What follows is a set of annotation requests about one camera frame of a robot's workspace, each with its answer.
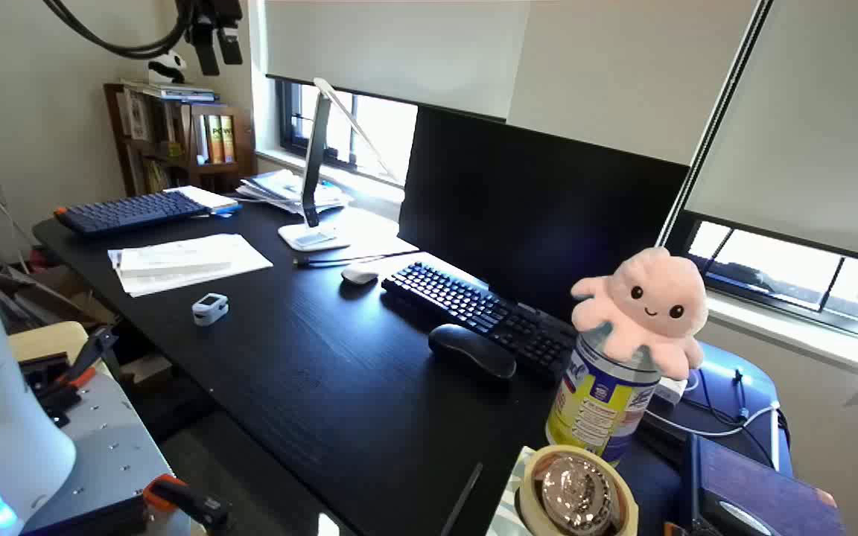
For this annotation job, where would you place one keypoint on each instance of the black computer keyboard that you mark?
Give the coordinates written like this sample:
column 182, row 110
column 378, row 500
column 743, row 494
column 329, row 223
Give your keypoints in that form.
column 530, row 337

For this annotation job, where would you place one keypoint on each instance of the Lysol wipes canister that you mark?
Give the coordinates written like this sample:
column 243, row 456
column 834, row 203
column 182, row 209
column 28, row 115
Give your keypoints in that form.
column 600, row 399

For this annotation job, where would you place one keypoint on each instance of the black desk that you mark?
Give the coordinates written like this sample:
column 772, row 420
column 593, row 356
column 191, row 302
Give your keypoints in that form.
column 337, row 387

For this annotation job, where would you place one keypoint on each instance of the stack of papers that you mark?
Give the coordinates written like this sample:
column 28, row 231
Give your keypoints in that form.
column 284, row 189

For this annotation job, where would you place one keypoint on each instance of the white desk lamp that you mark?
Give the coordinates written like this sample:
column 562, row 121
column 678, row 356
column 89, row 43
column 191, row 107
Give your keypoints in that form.
column 311, row 232

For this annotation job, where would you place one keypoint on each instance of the white paper sheet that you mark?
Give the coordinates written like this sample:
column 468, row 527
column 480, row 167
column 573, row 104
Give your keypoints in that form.
column 182, row 264

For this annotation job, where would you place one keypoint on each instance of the black computer mouse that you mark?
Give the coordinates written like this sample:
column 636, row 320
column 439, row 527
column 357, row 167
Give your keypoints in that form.
column 471, row 352

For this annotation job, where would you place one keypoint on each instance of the grey metal mounting plate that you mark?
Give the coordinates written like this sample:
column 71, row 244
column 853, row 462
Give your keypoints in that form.
column 113, row 460

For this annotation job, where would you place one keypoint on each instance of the blue bag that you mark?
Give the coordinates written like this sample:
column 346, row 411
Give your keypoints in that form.
column 719, row 460

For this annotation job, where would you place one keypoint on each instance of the orange black clamp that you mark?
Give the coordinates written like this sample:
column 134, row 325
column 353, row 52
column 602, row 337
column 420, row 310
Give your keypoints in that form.
column 174, row 494

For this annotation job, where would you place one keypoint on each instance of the small grey mouse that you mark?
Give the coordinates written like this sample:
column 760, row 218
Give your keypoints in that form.
column 357, row 276

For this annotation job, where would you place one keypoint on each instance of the small white blue device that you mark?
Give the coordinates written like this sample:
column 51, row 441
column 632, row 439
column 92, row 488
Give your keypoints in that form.
column 208, row 308

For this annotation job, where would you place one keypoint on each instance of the wooden bookshelf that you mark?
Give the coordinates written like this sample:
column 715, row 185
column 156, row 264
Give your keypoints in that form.
column 177, row 142

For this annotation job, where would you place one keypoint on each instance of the black computer monitor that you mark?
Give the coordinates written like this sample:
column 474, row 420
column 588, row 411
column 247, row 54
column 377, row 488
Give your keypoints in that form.
column 529, row 213

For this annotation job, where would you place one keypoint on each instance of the pink octopus plush toy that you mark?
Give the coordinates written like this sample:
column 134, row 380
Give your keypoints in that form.
column 652, row 302

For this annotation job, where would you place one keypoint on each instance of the panda plush toy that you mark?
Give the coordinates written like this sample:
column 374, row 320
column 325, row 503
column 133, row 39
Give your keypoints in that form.
column 167, row 69

